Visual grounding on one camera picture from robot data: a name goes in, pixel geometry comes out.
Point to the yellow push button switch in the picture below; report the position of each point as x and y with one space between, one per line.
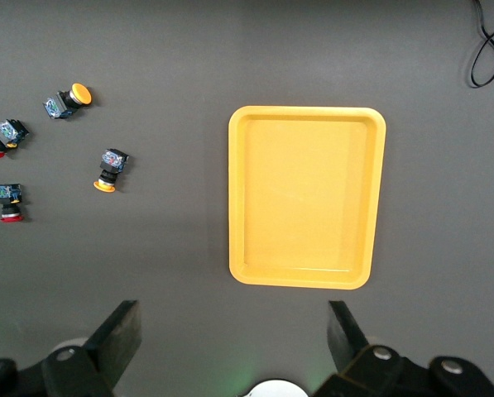
112 163
81 93

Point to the dark grey table mat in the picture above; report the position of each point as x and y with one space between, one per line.
106 256

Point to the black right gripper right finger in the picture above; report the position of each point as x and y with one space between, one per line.
350 351

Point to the red push button switch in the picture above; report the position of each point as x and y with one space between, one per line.
8 194
12 132

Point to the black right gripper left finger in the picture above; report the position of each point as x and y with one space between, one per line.
110 343

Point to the yellow plastic tray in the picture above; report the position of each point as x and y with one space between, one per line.
304 198

